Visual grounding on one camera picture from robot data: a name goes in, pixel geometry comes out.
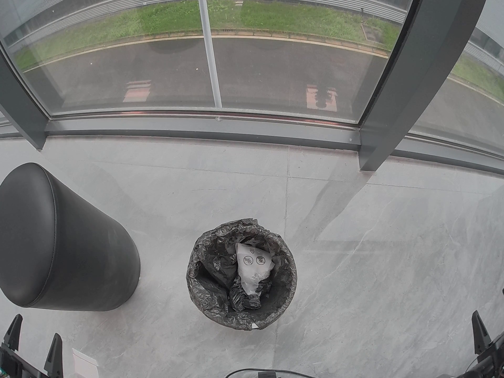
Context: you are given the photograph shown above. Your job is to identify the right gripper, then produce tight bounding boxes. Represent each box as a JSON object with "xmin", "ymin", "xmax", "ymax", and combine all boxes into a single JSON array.
[{"xmin": 471, "ymin": 310, "xmax": 504, "ymax": 369}]

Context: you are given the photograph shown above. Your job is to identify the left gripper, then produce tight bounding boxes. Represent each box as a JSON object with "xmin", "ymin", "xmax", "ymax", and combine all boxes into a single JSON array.
[{"xmin": 0, "ymin": 313, "xmax": 64, "ymax": 378}]

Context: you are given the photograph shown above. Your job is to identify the black plastic bag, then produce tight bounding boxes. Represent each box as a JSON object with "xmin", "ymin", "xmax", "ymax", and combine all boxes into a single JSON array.
[{"xmin": 186, "ymin": 218, "xmax": 298, "ymax": 332}]

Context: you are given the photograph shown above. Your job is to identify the black plastic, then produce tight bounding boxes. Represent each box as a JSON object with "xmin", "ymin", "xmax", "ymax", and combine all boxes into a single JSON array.
[{"xmin": 228, "ymin": 276, "xmax": 273, "ymax": 312}]

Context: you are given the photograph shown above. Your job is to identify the white printed plastic wrapper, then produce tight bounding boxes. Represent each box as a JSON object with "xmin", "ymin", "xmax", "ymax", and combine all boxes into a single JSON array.
[{"xmin": 235, "ymin": 243, "xmax": 275, "ymax": 295}]

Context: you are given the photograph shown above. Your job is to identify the dark grey round chair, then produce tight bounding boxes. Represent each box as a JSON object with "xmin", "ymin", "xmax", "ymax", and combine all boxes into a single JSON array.
[{"xmin": 0, "ymin": 162, "xmax": 141, "ymax": 312}]

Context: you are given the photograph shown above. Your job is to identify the window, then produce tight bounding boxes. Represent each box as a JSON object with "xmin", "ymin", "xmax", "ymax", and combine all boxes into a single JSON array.
[{"xmin": 0, "ymin": 0, "xmax": 504, "ymax": 172}]

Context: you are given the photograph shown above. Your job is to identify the black cable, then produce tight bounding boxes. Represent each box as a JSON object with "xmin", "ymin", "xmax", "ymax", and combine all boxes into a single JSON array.
[{"xmin": 225, "ymin": 368, "xmax": 317, "ymax": 378}]

